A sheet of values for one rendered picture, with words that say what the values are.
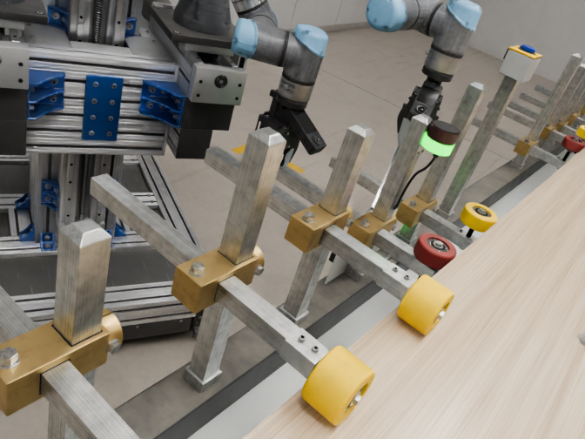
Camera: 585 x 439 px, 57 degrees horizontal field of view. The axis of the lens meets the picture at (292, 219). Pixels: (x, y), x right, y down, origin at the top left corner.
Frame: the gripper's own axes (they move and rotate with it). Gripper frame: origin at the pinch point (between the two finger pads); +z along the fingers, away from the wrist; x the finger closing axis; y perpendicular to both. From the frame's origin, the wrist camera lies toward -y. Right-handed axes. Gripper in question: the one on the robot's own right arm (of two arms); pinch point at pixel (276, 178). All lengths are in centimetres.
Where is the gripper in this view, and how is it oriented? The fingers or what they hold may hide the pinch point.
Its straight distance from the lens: 131.0
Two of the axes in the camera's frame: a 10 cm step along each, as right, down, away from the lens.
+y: -7.4, -5.3, 4.1
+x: -6.1, 2.8, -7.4
